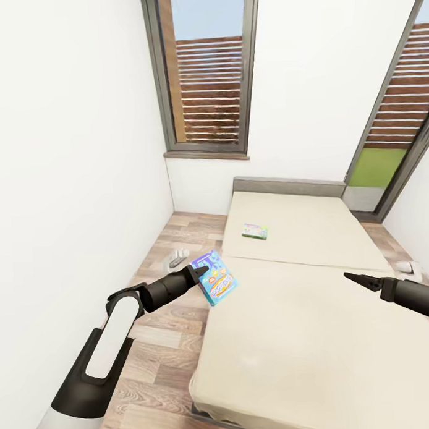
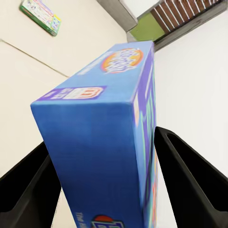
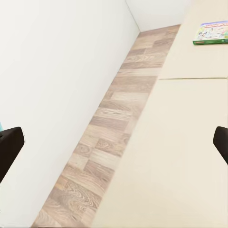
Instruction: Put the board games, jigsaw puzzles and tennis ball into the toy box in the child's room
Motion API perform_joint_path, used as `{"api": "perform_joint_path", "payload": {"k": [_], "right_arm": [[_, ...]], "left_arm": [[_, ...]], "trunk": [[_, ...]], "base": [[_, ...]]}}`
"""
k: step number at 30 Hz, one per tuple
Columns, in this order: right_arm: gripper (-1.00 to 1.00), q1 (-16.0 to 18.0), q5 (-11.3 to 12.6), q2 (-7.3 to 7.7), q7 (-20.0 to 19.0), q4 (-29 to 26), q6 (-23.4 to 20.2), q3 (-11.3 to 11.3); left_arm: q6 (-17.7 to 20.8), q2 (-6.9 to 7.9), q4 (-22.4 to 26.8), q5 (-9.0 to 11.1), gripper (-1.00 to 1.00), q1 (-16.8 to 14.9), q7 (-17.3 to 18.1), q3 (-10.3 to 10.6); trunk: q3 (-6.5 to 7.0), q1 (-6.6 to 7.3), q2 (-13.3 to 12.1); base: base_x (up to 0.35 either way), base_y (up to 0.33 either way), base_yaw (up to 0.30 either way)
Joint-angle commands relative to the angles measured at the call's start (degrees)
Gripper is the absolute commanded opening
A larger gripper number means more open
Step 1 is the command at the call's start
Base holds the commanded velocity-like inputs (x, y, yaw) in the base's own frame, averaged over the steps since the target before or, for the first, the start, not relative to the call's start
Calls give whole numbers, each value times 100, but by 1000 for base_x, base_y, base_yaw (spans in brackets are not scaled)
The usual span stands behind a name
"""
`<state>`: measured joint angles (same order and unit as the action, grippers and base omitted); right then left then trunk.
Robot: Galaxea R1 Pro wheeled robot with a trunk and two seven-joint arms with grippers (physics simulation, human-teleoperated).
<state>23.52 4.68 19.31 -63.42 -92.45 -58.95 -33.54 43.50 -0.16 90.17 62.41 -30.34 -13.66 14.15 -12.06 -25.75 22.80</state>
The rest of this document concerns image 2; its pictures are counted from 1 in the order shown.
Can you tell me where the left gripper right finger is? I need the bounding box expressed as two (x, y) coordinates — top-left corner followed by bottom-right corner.
(154, 126), (228, 228)

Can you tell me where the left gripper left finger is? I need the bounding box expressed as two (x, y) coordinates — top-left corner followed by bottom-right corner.
(0, 141), (61, 228)

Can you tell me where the board game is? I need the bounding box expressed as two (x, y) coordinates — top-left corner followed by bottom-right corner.
(19, 0), (61, 37)
(30, 40), (158, 228)

